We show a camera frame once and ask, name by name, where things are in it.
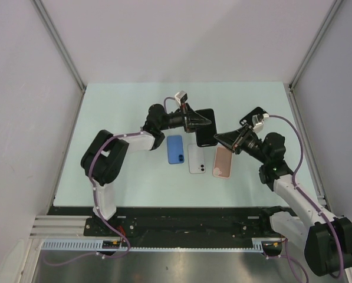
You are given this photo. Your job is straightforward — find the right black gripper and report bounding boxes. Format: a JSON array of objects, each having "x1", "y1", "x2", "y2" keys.
[{"x1": 213, "y1": 124, "x2": 269, "y2": 164}]

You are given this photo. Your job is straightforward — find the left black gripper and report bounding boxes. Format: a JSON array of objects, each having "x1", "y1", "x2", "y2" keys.
[{"x1": 157, "y1": 103, "x2": 210, "y2": 133}]

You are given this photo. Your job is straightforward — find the pink phone case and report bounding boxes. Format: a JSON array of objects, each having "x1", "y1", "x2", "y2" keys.
[{"x1": 212, "y1": 146, "x2": 232, "y2": 179}]

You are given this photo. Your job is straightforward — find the blue phone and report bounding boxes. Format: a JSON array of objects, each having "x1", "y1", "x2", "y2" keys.
[{"x1": 167, "y1": 135, "x2": 185, "y2": 164}]

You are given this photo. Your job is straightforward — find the black phone case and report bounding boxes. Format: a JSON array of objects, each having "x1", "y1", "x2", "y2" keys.
[{"x1": 239, "y1": 107, "x2": 268, "y2": 127}]

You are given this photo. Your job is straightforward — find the white phone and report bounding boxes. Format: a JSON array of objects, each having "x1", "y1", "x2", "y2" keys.
[{"x1": 187, "y1": 144, "x2": 206, "y2": 174}]

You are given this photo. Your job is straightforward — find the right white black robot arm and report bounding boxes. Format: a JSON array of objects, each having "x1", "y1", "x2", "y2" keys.
[{"x1": 215, "y1": 125, "x2": 352, "y2": 276}]

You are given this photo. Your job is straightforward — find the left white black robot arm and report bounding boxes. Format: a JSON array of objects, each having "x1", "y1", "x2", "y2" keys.
[{"x1": 81, "y1": 103, "x2": 217, "y2": 236}]

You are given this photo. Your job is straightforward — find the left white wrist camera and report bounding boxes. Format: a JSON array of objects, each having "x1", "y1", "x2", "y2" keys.
[{"x1": 175, "y1": 91, "x2": 187, "y2": 105}]

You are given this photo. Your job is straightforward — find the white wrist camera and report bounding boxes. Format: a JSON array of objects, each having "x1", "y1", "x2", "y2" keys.
[
  {"x1": 175, "y1": 91, "x2": 187, "y2": 105},
  {"x1": 252, "y1": 113, "x2": 269, "y2": 133}
]

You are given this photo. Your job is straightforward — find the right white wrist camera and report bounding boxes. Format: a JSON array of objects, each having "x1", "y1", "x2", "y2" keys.
[{"x1": 252, "y1": 113, "x2": 269, "y2": 133}]

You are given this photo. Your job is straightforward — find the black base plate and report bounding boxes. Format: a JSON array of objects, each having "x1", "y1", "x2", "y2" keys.
[{"x1": 48, "y1": 206, "x2": 295, "y2": 249}]

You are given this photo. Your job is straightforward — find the left aluminium frame post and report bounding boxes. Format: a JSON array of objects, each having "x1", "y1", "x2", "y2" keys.
[{"x1": 31, "y1": 0, "x2": 87, "y2": 91}]

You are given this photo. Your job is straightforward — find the aluminium frame post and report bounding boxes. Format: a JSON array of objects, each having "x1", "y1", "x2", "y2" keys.
[
  {"x1": 31, "y1": 0, "x2": 87, "y2": 91},
  {"x1": 289, "y1": 0, "x2": 344, "y2": 89}
]

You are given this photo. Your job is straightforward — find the grey slotted cable duct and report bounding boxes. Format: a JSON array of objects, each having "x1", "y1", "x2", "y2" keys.
[{"x1": 42, "y1": 239, "x2": 267, "y2": 252}]

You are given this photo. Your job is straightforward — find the right aluminium frame post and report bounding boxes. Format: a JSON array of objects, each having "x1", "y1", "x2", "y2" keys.
[{"x1": 289, "y1": 0, "x2": 344, "y2": 89}]

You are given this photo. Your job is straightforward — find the aluminium front rail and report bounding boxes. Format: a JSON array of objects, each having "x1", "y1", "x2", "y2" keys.
[{"x1": 29, "y1": 215, "x2": 312, "y2": 241}]

